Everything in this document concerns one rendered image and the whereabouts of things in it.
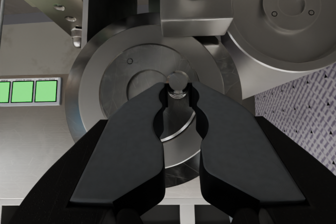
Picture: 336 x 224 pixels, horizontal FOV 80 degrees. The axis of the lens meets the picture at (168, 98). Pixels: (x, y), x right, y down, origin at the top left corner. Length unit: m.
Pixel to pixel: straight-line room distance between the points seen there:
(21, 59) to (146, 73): 2.62
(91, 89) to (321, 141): 0.24
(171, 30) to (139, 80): 0.04
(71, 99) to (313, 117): 0.26
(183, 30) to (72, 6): 0.36
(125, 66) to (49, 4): 0.37
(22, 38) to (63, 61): 0.56
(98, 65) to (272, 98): 0.28
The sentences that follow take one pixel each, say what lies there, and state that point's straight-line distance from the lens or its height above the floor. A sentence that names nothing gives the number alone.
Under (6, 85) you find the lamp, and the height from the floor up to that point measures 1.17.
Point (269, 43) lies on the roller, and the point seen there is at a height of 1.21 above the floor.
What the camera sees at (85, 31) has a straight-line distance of 0.21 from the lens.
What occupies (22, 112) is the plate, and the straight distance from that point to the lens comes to 0.62.
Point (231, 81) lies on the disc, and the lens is 0.17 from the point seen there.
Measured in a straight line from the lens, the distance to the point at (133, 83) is 0.15.
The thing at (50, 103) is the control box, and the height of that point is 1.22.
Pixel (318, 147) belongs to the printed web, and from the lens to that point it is 0.28.
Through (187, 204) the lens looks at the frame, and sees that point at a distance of 0.53.
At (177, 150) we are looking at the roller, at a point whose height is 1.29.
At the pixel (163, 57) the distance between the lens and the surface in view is 0.15.
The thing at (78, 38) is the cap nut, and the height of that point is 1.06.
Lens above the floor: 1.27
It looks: 8 degrees down
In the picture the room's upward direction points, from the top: 179 degrees clockwise
